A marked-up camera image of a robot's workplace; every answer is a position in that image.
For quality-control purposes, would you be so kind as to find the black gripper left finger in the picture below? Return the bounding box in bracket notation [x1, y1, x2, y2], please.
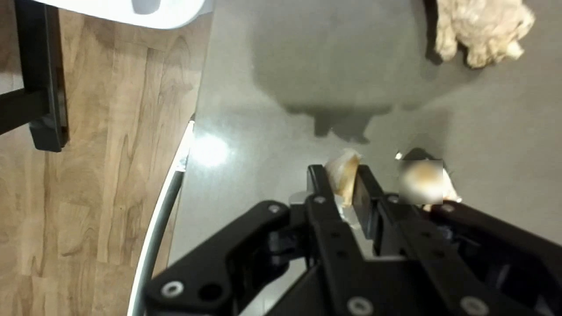
[143, 163, 390, 316]

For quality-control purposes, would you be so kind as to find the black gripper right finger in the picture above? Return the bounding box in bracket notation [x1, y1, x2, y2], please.
[350, 163, 562, 316]

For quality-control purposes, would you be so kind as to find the tan wooden piece middle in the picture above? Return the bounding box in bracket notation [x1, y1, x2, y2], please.
[402, 158, 464, 212]

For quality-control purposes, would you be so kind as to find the tan wooden piece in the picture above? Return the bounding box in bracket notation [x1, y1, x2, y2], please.
[434, 0, 538, 70]
[402, 158, 464, 212]

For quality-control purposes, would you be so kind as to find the tan wooden piece left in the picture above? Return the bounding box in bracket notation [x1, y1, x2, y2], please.
[434, 0, 538, 70]

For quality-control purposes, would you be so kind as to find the black metal stand frame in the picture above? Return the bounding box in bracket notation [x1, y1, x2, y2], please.
[0, 0, 72, 154]

